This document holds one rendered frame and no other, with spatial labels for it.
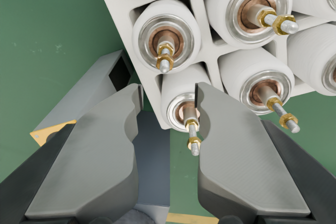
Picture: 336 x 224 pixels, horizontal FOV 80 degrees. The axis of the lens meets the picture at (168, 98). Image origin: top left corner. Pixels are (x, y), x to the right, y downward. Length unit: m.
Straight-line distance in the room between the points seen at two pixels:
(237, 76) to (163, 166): 0.27
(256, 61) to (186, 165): 0.55
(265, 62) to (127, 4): 0.22
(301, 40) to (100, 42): 0.44
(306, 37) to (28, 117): 0.76
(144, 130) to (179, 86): 0.27
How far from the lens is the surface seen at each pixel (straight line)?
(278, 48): 0.40
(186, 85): 0.31
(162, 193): 0.44
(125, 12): 0.35
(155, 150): 0.51
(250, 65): 0.33
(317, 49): 0.37
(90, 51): 0.59
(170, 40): 0.26
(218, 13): 0.28
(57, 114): 0.34
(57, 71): 0.65
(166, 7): 0.28
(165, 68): 0.20
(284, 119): 0.28
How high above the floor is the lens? 0.52
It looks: 60 degrees down
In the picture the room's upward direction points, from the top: 179 degrees counter-clockwise
